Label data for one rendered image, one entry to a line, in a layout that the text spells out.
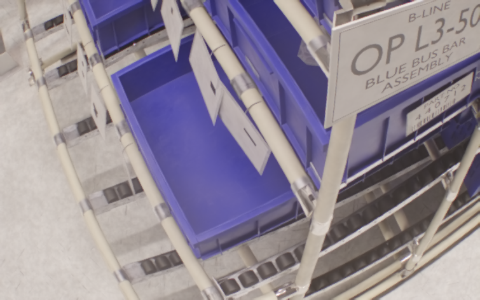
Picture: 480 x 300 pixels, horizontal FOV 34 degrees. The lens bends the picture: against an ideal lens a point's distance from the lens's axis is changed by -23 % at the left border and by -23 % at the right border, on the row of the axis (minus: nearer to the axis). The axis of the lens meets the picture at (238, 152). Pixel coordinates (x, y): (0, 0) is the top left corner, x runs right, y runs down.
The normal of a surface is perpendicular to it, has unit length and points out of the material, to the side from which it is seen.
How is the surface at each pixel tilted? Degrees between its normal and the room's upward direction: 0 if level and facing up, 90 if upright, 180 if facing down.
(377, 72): 90
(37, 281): 0
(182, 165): 3
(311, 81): 5
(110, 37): 90
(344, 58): 90
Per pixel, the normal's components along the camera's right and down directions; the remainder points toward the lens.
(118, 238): 0.01, -0.44
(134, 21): 0.46, 0.80
